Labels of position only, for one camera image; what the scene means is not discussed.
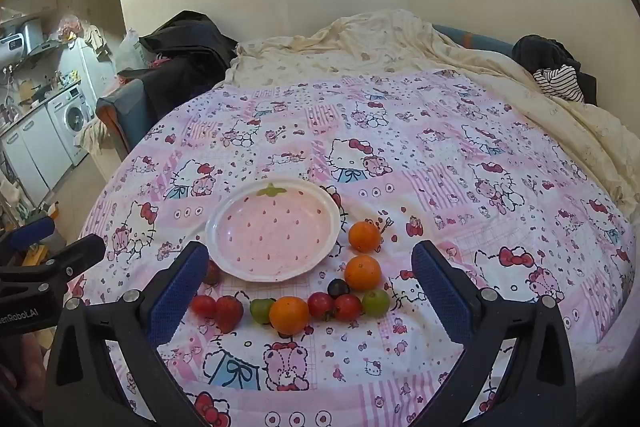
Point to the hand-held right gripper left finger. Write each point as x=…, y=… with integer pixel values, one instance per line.
x=175, y=302

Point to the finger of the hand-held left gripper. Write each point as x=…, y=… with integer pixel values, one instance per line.
x=30, y=232
x=75, y=257

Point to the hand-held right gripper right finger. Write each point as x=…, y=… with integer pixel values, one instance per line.
x=442, y=297

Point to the dark red cherry tomato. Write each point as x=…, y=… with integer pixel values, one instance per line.
x=212, y=274

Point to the red strawberry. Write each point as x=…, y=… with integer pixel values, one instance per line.
x=229, y=313

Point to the green grape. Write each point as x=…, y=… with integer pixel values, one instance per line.
x=259, y=310
x=376, y=302

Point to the orange tangerine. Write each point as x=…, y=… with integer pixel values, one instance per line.
x=289, y=315
x=362, y=273
x=365, y=237

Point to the pink strawberry print plate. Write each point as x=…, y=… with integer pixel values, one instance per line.
x=275, y=232

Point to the dark purple grape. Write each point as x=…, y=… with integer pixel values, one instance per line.
x=338, y=288

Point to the pink cartoon printed blanket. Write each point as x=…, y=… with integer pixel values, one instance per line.
x=450, y=187

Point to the beige hanging cloth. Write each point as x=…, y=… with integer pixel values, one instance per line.
x=92, y=134

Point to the white washing machine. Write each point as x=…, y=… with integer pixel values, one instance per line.
x=72, y=119

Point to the blue and orange chair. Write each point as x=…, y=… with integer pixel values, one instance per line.
x=125, y=117

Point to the white refrigerator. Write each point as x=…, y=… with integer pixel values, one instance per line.
x=92, y=67

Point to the silver water heater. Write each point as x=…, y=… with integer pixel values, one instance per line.
x=25, y=34

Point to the white plastic bag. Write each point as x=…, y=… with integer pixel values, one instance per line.
x=127, y=52

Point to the black clothing pile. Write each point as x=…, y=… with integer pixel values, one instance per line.
x=185, y=42

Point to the black white striped garment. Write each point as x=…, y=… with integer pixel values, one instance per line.
x=562, y=82

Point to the blue headboard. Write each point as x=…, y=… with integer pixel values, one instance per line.
x=480, y=41

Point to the striped clothes pile right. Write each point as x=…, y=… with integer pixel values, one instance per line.
x=542, y=52

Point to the cream duvet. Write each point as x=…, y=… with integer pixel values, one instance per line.
x=360, y=42

